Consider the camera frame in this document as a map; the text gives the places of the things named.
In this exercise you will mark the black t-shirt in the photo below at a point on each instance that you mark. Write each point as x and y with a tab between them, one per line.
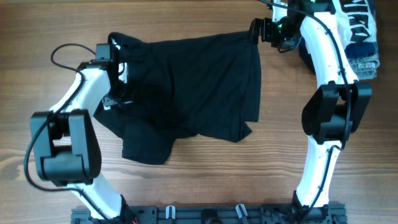
209	86

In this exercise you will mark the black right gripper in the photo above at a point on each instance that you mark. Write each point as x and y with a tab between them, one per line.
266	23

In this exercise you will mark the navy blue folded garment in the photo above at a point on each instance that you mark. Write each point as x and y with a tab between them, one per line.
355	50

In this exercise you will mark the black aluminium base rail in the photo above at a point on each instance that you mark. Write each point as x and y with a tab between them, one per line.
217	214

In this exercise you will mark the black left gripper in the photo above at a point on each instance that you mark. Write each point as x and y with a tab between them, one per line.
130	98

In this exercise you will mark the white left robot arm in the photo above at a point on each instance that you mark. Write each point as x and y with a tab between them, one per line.
64	155

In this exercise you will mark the grey folded garment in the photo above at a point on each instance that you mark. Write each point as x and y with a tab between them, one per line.
365	67

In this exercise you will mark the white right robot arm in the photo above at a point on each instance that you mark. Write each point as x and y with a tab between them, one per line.
333	112

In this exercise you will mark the white printed folded shirt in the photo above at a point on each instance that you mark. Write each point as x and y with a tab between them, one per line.
355	21

